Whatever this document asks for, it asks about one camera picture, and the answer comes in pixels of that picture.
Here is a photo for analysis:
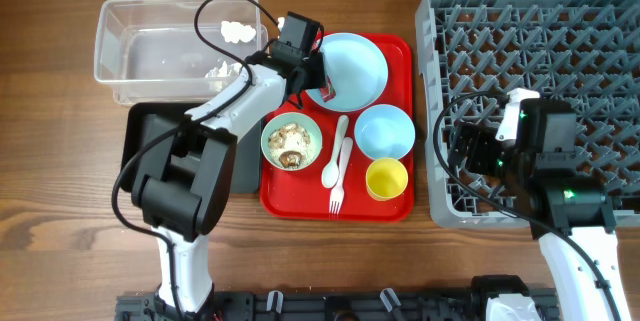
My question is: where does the red snack wrapper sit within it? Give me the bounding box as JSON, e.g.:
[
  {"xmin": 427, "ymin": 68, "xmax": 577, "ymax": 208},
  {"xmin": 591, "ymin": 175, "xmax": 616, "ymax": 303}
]
[{"xmin": 320, "ymin": 84, "xmax": 336, "ymax": 102}]

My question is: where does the white tissue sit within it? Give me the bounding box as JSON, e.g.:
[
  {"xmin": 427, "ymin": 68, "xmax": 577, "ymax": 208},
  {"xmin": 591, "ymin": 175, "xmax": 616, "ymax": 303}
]
[
  {"xmin": 205, "ymin": 61, "xmax": 243, "ymax": 81},
  {"xmin": 220, "ymin": 21, "xmax": 257, "ymax": 44}
]

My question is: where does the light blue bowl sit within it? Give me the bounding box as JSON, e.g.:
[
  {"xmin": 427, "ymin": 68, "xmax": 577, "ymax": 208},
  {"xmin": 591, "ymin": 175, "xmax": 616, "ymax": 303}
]
[{"xmin": 354, "ymin": 104, "xmax": 416, "ymax": 160}]

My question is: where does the yellow plastic cup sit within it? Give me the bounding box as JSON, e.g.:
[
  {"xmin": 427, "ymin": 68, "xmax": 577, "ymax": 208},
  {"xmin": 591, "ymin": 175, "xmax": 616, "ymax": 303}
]
[{"xmin": 365, "ymin": 158, "xmax": 409, "ymax": 201}]

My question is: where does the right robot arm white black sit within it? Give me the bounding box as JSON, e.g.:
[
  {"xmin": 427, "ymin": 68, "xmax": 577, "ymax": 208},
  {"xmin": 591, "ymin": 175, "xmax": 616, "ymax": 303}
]
[{"xmin": 436, "ymin": 98, "xmax": 631, "ymax": 320}]

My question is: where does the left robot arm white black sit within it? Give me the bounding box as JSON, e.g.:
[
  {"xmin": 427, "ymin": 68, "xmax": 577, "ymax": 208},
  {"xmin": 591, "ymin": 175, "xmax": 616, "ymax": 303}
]
[{"xmin": 119, "ymin": 13, "xmax": 326, "ymax": 320}]

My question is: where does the grey dishwasher rack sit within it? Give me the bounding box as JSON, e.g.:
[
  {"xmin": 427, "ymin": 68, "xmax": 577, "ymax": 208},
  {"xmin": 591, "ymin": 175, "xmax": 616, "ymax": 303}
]
[{"xmin": 415, "ymin": 0, "xmax": 639, "ymax": 228}]

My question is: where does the clear plastic waste bin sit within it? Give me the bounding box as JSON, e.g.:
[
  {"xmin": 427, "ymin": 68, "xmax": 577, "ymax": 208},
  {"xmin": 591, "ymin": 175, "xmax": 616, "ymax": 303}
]
[{"xmin": 94, "ymin": 0, "xmax": 268, "ymax": 105}]

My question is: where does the light blue plate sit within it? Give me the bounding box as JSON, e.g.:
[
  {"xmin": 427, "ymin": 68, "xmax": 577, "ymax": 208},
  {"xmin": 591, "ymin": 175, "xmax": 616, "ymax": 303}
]
[{"xmin": 306, "ymin": 33, "xmax": 389, "ymax": 113}]

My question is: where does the green bowl with food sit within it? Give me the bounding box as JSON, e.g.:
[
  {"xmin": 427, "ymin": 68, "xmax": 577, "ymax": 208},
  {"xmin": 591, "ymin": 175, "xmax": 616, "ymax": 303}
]
[{"xmin": 260, "ymin": 112, "xmax": 323, "ymax": 171}]

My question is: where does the red serving tray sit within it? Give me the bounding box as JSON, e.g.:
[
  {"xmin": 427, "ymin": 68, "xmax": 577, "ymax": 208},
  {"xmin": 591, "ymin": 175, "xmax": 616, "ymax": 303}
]
[{"xmin": 259, "ymin": 34, "xmax": 414, "ymax": 222}]

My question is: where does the white plastic spoon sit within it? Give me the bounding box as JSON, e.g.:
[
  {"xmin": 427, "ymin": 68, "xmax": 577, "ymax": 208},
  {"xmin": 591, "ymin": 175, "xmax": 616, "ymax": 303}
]
[{"xmin": 321, "ymin": 115, "xmax": 349, "ymax": 189}]

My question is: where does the black plastic tray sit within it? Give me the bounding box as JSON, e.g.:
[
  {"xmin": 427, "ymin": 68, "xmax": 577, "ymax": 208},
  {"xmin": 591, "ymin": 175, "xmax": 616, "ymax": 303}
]
[{"xmin": 121, "ymin": 102, "xmax": 265, "ymax": 194}]

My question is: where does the white plastic fork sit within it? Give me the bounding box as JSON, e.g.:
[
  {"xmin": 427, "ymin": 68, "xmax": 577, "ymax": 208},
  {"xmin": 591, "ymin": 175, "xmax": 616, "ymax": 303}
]
[{"xmin": 329, "ymin": 137, "xmax": 353, "ymax": 215}]

